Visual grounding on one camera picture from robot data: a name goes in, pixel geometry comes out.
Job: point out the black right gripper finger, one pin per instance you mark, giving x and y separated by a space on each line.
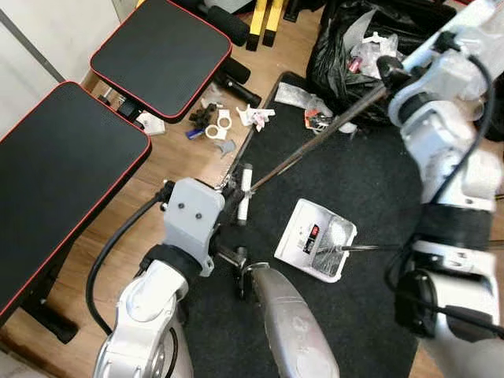
399 80
394 63

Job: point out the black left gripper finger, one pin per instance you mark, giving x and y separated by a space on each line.
233 195
237 217

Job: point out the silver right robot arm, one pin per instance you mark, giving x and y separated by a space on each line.
441 157

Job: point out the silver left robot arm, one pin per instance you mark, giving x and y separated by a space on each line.
142 315

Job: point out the black floor mat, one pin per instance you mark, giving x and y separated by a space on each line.
354 173

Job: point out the white plastic rubbish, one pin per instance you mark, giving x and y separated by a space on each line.
370 55

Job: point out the grey plastic piece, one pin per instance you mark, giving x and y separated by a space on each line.
224 147

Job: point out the black rubbish bag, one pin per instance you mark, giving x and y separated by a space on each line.
331 47

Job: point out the white round plastic container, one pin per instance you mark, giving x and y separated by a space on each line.
346 127

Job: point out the blue plastic piece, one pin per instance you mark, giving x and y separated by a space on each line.
195 134

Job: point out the black plastic pieces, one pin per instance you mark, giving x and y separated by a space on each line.
201 118

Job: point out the clear red blister packaging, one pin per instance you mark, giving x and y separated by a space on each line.
319 120

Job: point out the clear plastic packaging bag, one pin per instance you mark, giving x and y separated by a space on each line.
295 96

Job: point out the silver right robot leg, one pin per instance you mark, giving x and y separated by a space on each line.
291 331

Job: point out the black foam bench roller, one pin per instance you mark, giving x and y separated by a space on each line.
228 24
236 79

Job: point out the small black bench pad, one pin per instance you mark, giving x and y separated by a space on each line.
157 55

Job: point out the large black bench pad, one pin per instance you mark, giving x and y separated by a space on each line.
63 181

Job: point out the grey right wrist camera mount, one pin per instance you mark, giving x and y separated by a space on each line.
449 75

